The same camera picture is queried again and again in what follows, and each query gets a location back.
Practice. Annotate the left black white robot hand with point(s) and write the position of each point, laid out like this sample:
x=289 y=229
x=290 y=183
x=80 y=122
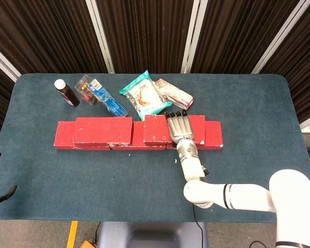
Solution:
x=0 y=197

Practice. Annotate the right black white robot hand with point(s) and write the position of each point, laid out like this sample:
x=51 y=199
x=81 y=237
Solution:
x=180 y=129

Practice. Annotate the red brick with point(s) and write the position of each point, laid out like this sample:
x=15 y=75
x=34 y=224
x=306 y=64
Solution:
x=155 y=129
x=214 y=134
x=103 y=130
x=63 y=135
x=138 y=134

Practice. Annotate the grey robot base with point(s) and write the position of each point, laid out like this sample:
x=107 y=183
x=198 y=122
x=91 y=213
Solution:
x=152 y=235

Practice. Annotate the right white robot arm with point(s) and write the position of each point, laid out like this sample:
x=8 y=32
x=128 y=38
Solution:
x=248 y=195

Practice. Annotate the white pink tissue pack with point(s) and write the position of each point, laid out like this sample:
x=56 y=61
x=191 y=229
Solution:
x=175 y=95

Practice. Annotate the teal white snack bag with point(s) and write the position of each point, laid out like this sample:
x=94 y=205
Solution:
x=144 y=98

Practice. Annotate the blue toothbrush box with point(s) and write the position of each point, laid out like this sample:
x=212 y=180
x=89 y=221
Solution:
x=111 y=103

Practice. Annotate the blue felt table cover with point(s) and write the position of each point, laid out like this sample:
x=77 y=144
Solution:
x=93 y=180

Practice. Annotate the orange object on floor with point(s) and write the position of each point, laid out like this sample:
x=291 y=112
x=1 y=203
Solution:
x=87 y=244

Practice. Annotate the dark brown curtain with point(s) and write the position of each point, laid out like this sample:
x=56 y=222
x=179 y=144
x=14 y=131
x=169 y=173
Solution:
x=149 y=33

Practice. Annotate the clear plastic package box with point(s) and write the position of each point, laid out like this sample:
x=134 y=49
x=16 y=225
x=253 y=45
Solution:
x=82 y=89

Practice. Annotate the dark bottle with white cap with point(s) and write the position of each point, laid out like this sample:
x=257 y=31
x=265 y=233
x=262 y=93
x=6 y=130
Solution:
x=68 y=95

